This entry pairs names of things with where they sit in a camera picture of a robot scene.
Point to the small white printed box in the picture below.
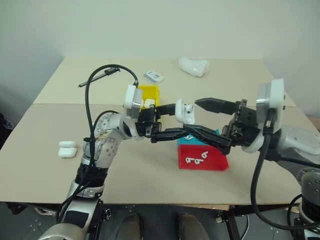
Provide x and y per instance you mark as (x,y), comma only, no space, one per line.
(154,76)

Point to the white earbud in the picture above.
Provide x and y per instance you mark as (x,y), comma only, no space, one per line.
(197,161)
(204,154)
(188,160)
(189,108)
(188,137)

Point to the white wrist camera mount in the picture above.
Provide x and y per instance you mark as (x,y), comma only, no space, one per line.
(276,100)
(129,96)

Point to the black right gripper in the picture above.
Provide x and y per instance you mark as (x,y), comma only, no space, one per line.
(246,125)

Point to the black metal table leg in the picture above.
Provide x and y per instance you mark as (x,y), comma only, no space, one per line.
(233,222)

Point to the black pen-shaped tool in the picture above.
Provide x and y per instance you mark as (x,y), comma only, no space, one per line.
(100,76)

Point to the teal plastic tray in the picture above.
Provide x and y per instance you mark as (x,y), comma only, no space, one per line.
(193,142)

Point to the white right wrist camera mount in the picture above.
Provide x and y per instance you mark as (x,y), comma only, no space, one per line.
(276,100)

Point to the crumpled white plastic bag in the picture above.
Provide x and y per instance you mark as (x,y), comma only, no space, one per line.
(193,66)

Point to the red plastic tray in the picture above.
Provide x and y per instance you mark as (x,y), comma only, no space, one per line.
(212,162)

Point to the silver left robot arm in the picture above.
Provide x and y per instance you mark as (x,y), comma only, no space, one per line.
(107,147)

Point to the yellow plastic bin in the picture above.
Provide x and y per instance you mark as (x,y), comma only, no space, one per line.
(150,91)

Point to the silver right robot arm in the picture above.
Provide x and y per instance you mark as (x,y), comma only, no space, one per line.
(300,140)

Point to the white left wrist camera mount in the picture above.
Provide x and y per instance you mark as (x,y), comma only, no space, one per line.
(129,96)

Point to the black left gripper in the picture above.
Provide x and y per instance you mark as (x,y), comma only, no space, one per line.
(147,120)

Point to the dark crumpled object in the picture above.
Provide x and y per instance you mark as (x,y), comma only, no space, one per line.
(5,122)

